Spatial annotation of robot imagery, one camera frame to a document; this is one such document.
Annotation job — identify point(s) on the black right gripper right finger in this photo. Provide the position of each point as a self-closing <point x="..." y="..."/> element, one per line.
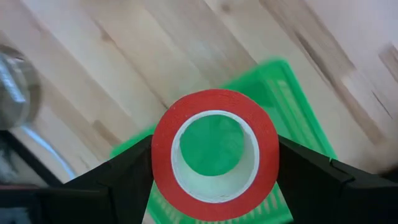
<point x="308" y="186"/>

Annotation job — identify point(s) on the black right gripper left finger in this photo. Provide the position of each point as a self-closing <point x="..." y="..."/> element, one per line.
<point x="130" y="186"/>

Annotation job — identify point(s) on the red tape roll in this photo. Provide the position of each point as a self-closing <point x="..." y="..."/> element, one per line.
<point x="217" y="99"/>

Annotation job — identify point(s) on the green plastic basket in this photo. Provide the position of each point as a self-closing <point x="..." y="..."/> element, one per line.
<point x="280" y="93"/>

